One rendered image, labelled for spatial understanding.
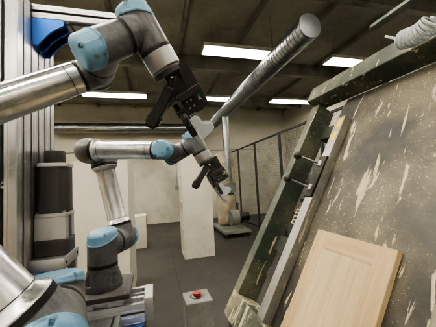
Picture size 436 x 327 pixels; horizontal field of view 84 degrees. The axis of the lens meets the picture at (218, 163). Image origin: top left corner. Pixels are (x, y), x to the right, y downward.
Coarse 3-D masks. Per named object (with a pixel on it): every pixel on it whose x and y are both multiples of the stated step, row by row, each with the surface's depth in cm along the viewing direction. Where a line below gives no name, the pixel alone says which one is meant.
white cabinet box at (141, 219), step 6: (138, 216) 544; (144, 216) 547; (138, 222) 543; (144, 222) 546; (138, 228) 542; (144, 228) 545; (144, 234) 544; (138, 240) 540; (144, 240) 543; (138, 246) 539; (144, 246) 542
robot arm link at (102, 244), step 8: (96, 232) 99; (104, 232) 98; (112, 232) 99; (120, 232) 107; (88, 240) 96; (96, 240) 95; (104, 240) 96; (112, 240) 98; (120, 240) 104; (88, 248) 96; (96, 248) 95; (104, 248) 96; (112, 248) 98; (120, 248) 104; (88, 256) 96; (96, 256) 95; (104, 256) 96; (112, 256) 98; (88, 264) 96; (96, 264) 94; (104, 264) 95
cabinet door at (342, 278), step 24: (336, 240) 83; (312, 264) 87; (336, 264) 79; (360, 264) 71; (384, 264) 65; (312, 288) 82; (336, 288) 74; (360, 288) 68; (384, 288) 62; (288, 312) 86; (312, 312) 78; (336, 312) 71; (360, 312) 64; (384, 312) 61
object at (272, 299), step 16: (336, 128) 112; (336, 144) 109; (320, 192) 104; (304, 208) 104; (304, 224) 101; (288, 240) 103; (288, 256) 98; (288, 272) 97; (272, 288) 96; (272, 304) 94
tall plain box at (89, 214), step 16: (80, 176) 280; (96, 176) 285; (128, 176) 305; (80, 192) 279; (96, 192) 283; (128, 192) 299; (80, 208) 278; (96, 208) 282; (128, 208) 292; (80, 224) 277; (96, 224) 281; (80, 240) 275; (80, 256) 274; (128, 256) 287; (128, 272) 285
